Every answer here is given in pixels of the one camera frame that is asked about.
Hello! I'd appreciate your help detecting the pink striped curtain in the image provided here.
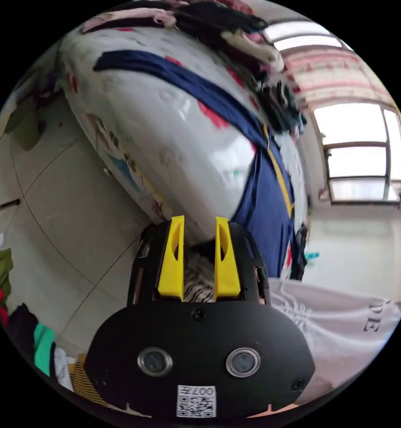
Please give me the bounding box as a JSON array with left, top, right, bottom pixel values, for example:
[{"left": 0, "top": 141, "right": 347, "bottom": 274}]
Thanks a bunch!
[{"left": 283, "top": 50, "right": 393, "bottom": 113}]

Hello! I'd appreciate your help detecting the pile of clothes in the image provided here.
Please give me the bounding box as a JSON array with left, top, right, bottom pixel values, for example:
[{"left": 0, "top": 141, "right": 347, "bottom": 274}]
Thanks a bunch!
[
  {"left": 0, "top": 233, "right": 99, "bottom": 403},
  {"left": 80, "top": 0, "right": 309, "bottom": 135}
]

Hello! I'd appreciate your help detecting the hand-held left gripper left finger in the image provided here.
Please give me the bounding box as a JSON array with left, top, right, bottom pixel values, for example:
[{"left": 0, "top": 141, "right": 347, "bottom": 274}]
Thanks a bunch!
[{"left": 157, "top": 215, "right": 185, "bottom": 300}]

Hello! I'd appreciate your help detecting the window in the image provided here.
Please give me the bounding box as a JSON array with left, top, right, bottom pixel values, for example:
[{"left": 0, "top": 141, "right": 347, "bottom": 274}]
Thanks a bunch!
[
  {"left": 263, "top": 21, "right": 355, "bottom": 52},
  {"left": 312, "top": 103, "right": 401, "bottom": 205}
]

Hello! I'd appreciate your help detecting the person's body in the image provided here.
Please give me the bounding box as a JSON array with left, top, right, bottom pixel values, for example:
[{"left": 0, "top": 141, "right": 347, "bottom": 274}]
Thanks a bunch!
[{"left": 183, "top": 248, "right": 401, "bottom": 406}]

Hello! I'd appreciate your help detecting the dark blue long sleeve shirt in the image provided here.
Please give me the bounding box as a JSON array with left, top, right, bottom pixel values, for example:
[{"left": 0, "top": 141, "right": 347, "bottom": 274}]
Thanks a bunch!
[{"left": 93, "top": 50, "right": 309, "bottom": 280}]

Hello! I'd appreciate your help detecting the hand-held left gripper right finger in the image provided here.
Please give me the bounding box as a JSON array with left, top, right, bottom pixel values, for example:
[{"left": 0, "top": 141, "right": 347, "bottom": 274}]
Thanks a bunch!
[{"left": 214, "top": 216, "right": 242, "bottom": 299}]

